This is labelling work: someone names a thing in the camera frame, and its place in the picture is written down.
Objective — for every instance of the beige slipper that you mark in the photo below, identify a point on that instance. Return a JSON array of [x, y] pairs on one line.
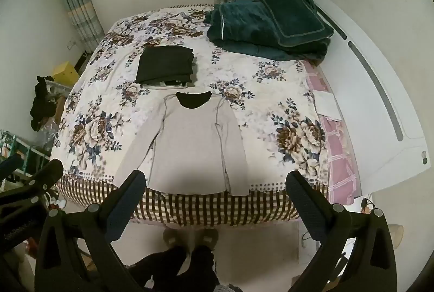
[[206, 236], [174, 236]]

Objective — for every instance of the beige long-sleeve shirt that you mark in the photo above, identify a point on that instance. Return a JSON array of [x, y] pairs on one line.
[[190, 142]]

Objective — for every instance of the pink checked mattress cover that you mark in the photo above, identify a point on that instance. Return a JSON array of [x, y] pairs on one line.
[[339, 156]]

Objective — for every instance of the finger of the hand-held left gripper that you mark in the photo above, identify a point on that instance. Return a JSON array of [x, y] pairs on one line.
[[12, 163], [40, 180]]

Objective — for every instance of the black cloth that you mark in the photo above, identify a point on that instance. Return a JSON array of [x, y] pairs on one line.
[[40, 105]]

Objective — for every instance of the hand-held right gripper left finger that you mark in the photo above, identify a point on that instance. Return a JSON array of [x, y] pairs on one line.
[[130, 197]]

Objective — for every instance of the white headboard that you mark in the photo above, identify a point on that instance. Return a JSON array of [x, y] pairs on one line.
[[373, 41]]

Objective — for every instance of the dark folded clothes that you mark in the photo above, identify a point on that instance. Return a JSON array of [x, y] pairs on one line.
[[162, 64]]

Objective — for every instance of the white cloth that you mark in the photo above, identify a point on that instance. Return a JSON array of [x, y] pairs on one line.
[[327, 105]]

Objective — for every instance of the white wall outlet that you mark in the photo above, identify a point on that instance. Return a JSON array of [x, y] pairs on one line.
[[72, 44]]

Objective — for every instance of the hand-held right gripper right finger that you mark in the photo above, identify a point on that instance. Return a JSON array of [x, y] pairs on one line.
[[303, 200]]

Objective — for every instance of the dark green blanket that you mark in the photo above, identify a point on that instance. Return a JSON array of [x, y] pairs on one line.
[[237, 27]]

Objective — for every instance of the dark green pillow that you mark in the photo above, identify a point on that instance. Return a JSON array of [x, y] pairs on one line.
[[295, 17]]

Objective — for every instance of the person's right leg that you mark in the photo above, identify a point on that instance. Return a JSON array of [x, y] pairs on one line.
[[203, 265]]

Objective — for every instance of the white metal rack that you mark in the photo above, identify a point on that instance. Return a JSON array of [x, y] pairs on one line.
[[56, 88]]

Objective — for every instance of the floral bed sheet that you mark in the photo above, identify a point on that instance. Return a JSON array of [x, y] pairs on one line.
[[271, 92]]

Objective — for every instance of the yellow box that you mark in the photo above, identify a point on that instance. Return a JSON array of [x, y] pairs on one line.
[[66, 73]]

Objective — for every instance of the green shelf rack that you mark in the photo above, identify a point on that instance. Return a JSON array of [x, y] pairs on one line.
[[23, 148]]

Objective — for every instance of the brown cardboard box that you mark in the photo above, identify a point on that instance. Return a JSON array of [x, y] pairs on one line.
[[60, 112]]

